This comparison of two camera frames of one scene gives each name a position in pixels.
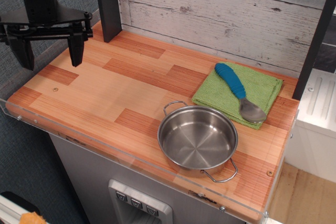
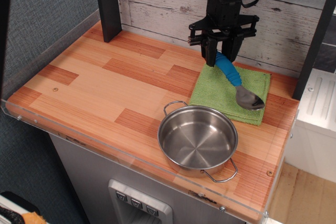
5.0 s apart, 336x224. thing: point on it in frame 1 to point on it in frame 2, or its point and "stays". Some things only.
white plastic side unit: [312, 144] stays
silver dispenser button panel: [133, 206] stays
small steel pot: [193, 139] stays
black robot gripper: [43, 19] to [223, 16]
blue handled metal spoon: [248, 110] to [248, 99]
